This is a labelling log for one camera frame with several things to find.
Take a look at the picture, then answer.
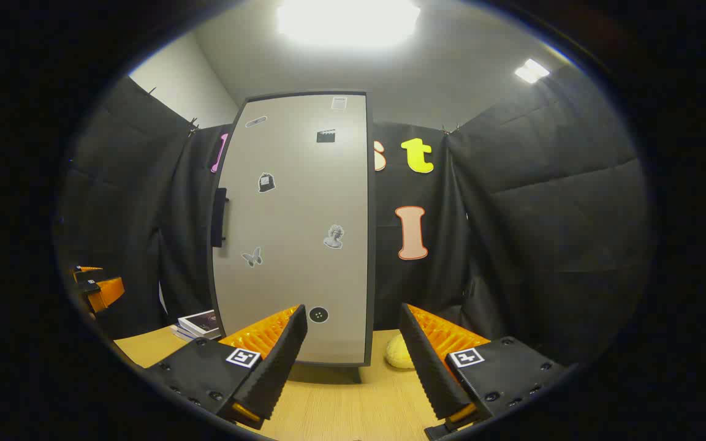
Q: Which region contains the black cabinet door handle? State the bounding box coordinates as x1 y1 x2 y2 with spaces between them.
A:
211 188 230 248

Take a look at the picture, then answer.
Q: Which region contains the grey cabinet door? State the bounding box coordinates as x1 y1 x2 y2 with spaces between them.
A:
212 94 369 366

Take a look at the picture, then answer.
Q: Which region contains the small ceiling light panel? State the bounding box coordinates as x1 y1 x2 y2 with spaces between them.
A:
514 58 551 85

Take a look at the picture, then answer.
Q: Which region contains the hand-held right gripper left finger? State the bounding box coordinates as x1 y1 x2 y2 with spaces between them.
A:
143 304 308 431

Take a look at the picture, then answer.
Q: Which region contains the yellow plush ball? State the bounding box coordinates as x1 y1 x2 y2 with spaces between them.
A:
386 333 416 370

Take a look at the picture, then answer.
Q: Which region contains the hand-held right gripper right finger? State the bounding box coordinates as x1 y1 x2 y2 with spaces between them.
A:
398 303 574 440

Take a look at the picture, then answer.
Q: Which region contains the large ceiling light panel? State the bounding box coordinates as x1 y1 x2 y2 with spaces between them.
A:
276 0 421 50

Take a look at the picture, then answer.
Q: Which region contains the thin book with blue edge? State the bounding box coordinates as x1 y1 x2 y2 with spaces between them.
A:
170 325 219 342

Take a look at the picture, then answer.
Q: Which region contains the black backdrop cloth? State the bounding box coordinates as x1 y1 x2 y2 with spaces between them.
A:
59 64 651 368

